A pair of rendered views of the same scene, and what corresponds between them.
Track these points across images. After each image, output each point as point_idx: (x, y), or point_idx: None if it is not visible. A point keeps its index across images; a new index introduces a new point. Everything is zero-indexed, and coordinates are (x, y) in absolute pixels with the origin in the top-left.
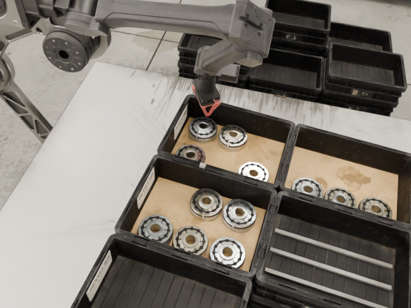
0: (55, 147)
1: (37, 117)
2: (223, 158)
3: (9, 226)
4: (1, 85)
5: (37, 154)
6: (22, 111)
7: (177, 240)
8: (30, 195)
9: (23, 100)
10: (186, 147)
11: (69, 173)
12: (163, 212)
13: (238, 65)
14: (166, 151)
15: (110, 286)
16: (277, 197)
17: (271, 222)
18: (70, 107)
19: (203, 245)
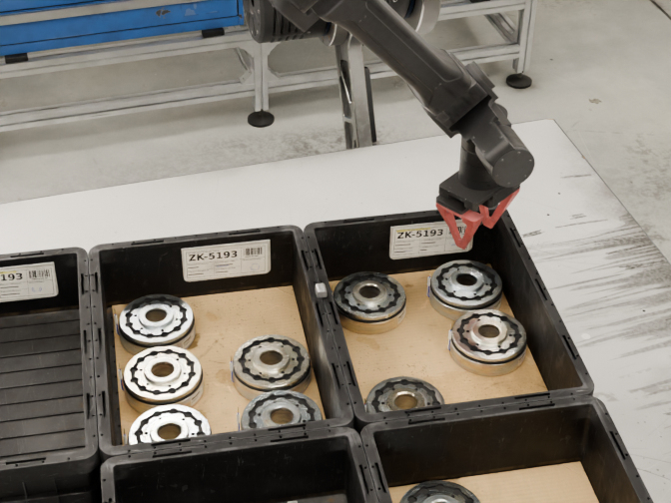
0: (294, 175)
1: (356, 137)
2: (422, 355)
3: (98, 208)
4: (331, 36)
5: (259, 164)
6: (350, 113)
7: (151, 355)
8: (172, 200)
9: (352, 88)
10: (387, 282)
11: (252, 217)
12: (214, 324)
13: (519, 148)
14: (339, 252)
15: (17, 325)
16: (334, 430)
17: (257, 441)
18: (399, 147)
19: (162, 394)
